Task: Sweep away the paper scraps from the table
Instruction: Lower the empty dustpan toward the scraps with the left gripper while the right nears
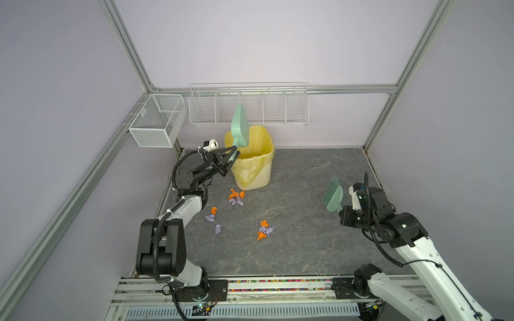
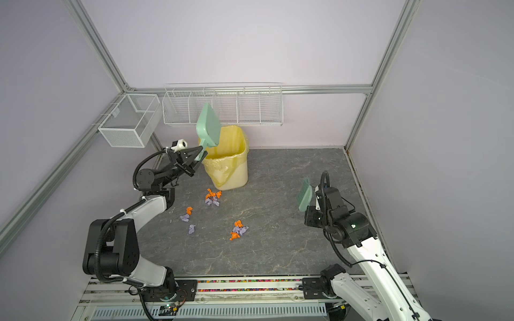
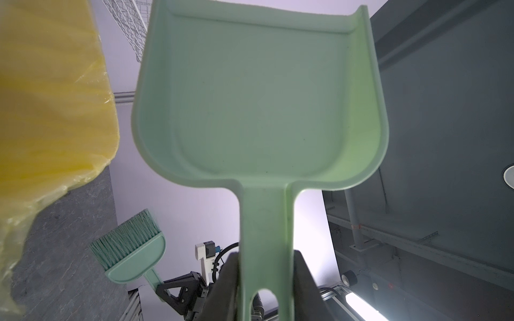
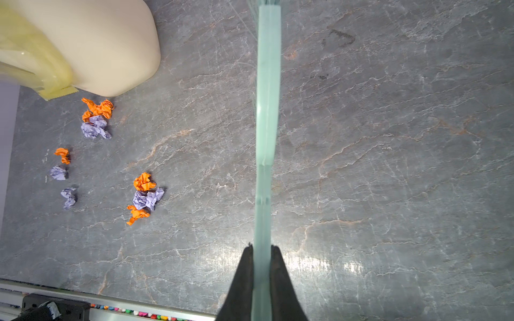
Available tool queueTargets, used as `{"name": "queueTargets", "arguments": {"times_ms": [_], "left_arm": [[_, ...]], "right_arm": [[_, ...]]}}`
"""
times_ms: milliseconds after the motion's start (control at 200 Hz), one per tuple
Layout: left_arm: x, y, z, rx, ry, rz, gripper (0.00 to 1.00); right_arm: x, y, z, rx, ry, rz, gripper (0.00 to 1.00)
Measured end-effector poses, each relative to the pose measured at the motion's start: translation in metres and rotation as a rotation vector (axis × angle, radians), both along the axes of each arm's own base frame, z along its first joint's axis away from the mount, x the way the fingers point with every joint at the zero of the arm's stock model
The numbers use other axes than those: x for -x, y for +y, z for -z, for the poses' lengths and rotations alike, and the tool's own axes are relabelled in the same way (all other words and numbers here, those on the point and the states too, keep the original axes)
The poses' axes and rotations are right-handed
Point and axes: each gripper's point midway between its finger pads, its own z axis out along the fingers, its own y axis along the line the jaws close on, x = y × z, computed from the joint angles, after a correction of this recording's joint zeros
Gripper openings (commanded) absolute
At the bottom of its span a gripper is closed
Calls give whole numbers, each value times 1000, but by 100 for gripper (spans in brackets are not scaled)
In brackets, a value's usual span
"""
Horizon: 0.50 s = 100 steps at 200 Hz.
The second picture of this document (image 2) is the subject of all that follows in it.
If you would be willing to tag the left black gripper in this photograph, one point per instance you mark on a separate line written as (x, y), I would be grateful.
(182, 166)

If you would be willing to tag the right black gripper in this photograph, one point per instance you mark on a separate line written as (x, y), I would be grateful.
(310, 220)

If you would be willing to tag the green hand brush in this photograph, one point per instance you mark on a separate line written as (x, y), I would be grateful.
(305, 195)

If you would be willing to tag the green plastic dustpan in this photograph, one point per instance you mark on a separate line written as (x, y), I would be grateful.
(208, 128)

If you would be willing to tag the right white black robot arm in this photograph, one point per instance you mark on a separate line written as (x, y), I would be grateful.
(365, 278)

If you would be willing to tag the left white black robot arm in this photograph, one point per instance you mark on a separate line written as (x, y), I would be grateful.
(112, 251)

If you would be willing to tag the orange purple scraps near bin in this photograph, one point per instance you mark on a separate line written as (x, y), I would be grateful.
(213, 198)

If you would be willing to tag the orange purple scraps left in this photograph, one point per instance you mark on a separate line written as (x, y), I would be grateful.
(186, 217)

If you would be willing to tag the orange purple scraps lower centre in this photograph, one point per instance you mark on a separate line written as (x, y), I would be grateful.
(238, 231)

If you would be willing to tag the yellow lined trash bin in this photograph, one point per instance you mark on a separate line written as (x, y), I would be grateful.
(227, 163)

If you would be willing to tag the small white mesh basket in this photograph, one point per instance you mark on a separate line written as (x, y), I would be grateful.
(132, 121)

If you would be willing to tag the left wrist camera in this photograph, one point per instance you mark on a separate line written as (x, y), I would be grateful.
(178, 145)

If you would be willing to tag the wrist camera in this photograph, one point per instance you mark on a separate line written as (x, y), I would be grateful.
(318, 198)
(178, 145)

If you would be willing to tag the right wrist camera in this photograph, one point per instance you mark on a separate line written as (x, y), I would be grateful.
(318, 198)

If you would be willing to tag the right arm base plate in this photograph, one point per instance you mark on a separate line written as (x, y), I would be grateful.
(314, 289)

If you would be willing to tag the long white wire shelf basket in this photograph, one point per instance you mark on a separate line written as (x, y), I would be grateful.
(242, 104)

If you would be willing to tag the aluminium front rail frame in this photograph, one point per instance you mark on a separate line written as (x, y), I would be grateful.
(219, 298)

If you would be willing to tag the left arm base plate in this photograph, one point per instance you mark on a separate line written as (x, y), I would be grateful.
(184, 291)

